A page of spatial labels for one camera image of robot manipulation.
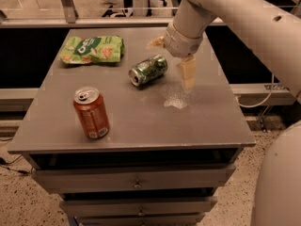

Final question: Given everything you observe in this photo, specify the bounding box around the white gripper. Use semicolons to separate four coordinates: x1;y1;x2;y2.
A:
147;23;203;90

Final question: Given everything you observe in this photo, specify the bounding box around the green soda can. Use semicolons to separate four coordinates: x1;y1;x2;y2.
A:
128;55;167;87

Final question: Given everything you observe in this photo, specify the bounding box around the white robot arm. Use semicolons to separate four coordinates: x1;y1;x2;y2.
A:
153;0;301;226

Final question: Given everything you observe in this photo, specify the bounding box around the orange soda can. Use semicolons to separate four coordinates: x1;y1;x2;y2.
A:
73;87;110;139

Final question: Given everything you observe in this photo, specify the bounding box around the black office chair base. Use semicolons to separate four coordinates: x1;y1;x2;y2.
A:
102;0;167;18

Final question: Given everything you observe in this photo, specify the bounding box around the green chip bag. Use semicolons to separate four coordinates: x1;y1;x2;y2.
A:
59;36;124;65

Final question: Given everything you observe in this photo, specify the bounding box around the grey drawer cabinet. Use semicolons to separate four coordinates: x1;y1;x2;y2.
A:
7;26;257;226

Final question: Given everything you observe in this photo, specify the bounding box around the grey metal railing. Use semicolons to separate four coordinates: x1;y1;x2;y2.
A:
0;0;301;29

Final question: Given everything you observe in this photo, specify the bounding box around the top grey drawer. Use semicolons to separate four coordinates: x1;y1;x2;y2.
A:
32;164;235;194

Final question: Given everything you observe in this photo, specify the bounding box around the grey drawer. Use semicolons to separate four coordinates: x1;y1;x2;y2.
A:
78;213;204;226
32;164;235;194
60;197;217;217

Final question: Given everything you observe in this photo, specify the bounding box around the bottom grey drawer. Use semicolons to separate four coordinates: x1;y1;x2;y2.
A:
78;213;204;226

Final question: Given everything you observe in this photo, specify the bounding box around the middle grey drawer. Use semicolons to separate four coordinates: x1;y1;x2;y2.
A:
60;197;217;217

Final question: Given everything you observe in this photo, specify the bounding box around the white cable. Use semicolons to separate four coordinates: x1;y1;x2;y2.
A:
234;73;277;109

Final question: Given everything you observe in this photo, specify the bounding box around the black floor cable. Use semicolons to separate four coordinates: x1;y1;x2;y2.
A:
0;137;32;175

